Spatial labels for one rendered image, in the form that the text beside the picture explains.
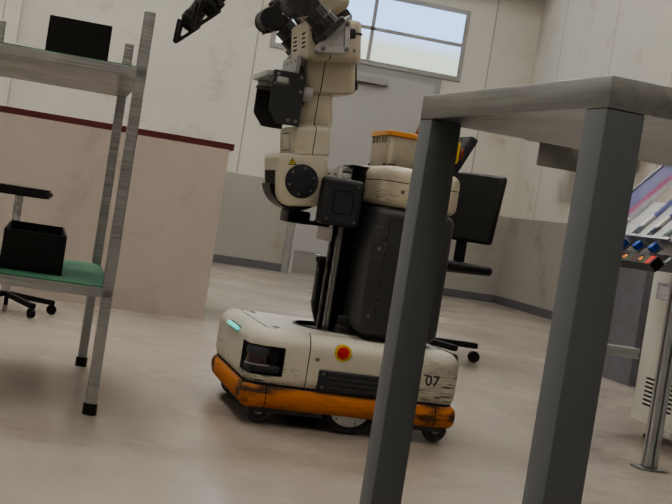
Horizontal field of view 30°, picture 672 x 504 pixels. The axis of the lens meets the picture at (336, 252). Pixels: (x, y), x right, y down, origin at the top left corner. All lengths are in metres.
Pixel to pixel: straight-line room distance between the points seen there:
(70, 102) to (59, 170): 5.90
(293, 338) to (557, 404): 2.56
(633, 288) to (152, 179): 2.57
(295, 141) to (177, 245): 2.68
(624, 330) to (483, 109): 5.46
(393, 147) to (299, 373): 0.77
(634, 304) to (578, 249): 5.60
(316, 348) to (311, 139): 0.65
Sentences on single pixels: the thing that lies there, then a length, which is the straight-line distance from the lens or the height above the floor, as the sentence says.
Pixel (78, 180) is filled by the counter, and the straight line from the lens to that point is 6.42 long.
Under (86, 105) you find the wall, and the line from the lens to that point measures 12.30.
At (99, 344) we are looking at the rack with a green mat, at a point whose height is 0.19.
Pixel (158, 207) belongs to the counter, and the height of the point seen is 0.54.
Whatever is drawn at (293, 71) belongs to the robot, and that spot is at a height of 1.05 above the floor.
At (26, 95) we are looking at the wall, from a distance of 12.30.
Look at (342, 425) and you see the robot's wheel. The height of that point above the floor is 0.03.
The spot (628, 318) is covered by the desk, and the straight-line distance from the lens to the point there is 6.80.
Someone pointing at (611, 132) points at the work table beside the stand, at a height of 0.75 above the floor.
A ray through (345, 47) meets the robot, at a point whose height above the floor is 1.13.
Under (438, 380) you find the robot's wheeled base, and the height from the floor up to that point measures 0.20.
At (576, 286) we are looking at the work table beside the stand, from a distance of 1.15.
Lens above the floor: 0.64
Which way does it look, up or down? 2 degrees down
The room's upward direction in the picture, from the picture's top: 9 degrees clockwise
